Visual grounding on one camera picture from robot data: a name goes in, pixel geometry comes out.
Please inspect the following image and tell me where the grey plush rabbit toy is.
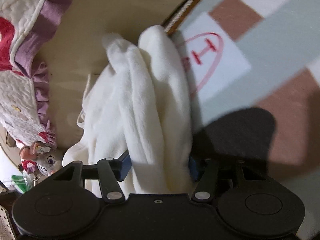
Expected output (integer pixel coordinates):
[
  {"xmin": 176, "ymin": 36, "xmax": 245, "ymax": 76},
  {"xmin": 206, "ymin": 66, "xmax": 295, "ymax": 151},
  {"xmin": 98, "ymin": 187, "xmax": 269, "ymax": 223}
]
[{"xmin": 19, "ymin": 141, "xmax": 63, "ymax": 177}]

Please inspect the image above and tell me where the quilted printed blanket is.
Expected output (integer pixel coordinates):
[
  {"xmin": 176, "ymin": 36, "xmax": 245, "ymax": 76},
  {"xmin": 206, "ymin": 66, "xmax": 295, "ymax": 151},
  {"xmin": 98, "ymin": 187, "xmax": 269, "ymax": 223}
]
[{"xmin": 0, "ymin": 0, "xmax": 84, "ymax": 175}]

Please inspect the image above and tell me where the beige bed frame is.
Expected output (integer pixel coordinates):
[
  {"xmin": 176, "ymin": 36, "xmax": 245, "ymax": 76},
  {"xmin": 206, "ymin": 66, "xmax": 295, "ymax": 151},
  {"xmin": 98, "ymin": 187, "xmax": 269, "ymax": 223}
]
[{"xmin": 32, "ymin": 0, "xmax": 213, "ymax": 153}]

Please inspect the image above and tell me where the green white plastic bag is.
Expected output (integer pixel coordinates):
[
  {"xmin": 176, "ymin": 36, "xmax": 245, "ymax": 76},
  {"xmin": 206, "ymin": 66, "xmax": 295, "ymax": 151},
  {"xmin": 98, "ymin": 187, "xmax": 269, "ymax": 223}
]
[{"xmin": 10, "ymin": 174, "xmax": 35, "ymax": 193}]

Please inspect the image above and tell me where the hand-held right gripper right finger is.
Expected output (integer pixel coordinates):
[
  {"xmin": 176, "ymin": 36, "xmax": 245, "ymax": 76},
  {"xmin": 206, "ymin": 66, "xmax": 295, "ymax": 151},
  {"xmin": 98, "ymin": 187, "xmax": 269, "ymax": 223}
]
[{"xmin": 188, "ymin": 155, "xmax": 272, "ymax": 202}]

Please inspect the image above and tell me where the patterned desk top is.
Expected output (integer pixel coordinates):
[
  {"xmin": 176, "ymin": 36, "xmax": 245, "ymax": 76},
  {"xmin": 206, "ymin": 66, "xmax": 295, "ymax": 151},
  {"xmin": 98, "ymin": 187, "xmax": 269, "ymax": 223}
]
[{"xmin": 0, "ymin": 205, "xmax": 18, "ymax": 240}]

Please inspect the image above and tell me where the checkered rug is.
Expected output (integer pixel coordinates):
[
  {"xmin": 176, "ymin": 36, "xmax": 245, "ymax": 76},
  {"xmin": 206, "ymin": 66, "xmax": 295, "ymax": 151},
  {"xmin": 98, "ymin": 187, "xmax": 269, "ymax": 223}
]
[{"xmin": 162, "ymin": 0, "xmax": 320, "ymax": 240}]

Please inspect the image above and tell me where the white fleece jacket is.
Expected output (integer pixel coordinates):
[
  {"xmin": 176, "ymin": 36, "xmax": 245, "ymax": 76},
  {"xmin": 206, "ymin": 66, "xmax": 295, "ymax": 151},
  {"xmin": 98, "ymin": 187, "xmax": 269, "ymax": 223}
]
[{"xmin": 62, "ymin": 24, "xmax": 198, "ymax": 198}]

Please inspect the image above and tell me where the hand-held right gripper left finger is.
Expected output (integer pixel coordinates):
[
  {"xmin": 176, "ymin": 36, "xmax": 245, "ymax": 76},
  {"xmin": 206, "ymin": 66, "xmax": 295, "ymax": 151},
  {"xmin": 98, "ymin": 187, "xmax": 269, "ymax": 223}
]
[{"xmin": 52, "ymin": 150, "xmax": 132, "ymax": 204}]

